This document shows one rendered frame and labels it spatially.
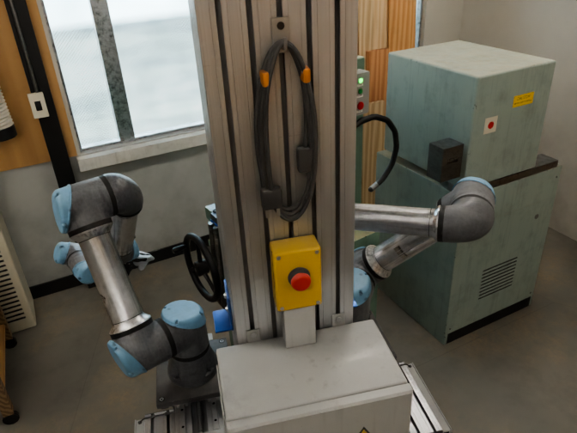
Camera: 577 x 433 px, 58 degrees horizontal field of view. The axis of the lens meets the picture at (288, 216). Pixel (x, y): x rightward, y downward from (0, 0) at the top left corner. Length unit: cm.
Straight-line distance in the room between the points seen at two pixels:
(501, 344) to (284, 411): 215
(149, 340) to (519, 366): 198
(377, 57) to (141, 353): 269
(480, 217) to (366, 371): 55
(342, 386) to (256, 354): 18
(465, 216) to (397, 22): 256
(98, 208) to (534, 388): 216
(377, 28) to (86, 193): 268
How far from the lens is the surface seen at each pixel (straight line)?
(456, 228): 137
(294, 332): 105
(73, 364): 307
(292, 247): 93
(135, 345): 145
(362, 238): 222
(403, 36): 383
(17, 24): 300
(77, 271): 179
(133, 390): 281
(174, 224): 359
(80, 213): 144
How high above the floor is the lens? 197
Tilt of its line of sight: 29 degrees down
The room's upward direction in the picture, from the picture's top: 3 degrees counter-clockwise
